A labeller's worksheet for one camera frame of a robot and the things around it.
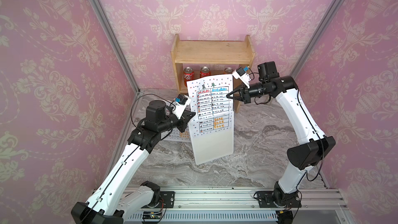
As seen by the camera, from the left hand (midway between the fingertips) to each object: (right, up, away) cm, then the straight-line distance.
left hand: (194, 114), depth 68 cm
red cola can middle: (+5, +23, +19) cm, 30 cm away
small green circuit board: (-20, -47, +3) cm, 51 cm away
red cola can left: (-4, +21, +17) cm, 27 cm away
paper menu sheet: (-12, -14, +22) cm, 28 cm away
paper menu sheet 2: (+8, +2, +2) cm, 9 cm away
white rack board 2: (+9, -12, +8) cm, 17 cm away
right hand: (+16, +8, +2) cm, 18 cm away
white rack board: (-11, -9, -6) cm, 15 cm away
